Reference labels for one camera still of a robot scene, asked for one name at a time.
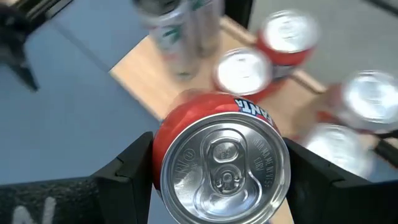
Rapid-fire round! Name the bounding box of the blue-grey table mat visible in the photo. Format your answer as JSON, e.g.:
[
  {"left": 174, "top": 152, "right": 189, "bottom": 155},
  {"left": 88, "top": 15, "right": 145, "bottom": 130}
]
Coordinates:
[{"left": 0, "top": 0, "right": 398, "bottom": 224}]

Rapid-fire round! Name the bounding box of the red Fanta can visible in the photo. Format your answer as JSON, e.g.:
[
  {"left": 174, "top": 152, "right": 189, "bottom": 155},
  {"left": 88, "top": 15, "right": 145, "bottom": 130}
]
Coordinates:
[
  {"left": 151, "top": 90, "right": 292, "bottom": 224},
  {"left": 212, "top": 47, "right": 289, "bottom": 103},
  {"left": 255, "top": 9, "right": 321, "bottom": 78}
]

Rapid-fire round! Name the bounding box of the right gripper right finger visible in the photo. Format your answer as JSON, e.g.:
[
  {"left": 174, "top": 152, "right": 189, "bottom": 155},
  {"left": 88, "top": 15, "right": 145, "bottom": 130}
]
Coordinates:
[{"left": 284, "top": 138, "right": 398, "bottom": 224}]

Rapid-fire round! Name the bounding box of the white Celsius can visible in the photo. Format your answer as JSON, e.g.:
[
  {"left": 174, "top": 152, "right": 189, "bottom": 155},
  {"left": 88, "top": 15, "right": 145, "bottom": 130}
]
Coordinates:
[{"left": 189, "top": 0, "right": 225, "bottom": 58}]

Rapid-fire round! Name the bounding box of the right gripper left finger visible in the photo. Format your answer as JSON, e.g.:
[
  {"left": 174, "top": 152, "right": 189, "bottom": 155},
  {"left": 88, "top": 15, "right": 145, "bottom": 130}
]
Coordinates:
[{"left": 0, "top": 132, "right": 154, "bottom": 224}]

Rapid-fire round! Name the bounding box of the wooden shelf with black frame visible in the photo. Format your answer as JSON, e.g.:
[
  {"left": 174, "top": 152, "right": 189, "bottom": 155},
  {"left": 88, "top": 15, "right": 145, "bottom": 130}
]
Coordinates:
[{"left": 109, "top": 15, "right": 398, "bottom": 224}]

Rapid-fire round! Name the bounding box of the silver Diet Coke can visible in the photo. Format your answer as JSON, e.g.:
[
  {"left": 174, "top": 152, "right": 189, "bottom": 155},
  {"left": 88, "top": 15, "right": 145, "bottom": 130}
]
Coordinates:
[
  {"left": 298, "top": 123, "right": 377, "bottom": 181},
  {"left": 317, "top": 70, "right": 398, "bottom": 134}
]

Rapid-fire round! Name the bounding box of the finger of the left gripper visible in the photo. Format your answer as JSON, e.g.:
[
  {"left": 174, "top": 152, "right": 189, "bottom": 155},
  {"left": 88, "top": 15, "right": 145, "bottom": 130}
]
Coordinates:
[{"left": 9, "top": 58, "right": 40, "bottom": 93}]

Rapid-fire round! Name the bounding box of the black can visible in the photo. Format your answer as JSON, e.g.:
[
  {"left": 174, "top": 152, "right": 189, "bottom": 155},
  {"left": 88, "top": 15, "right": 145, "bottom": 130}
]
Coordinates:
[{"left": 132, "top": 0, "right": 203, "bottom": 80}]

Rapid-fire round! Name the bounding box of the black table frame rail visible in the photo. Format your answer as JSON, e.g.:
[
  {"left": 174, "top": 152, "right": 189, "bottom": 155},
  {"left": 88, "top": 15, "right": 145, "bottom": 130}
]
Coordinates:
[{"left": 15, "top": 0, "right": 74, "bottom": 19}]

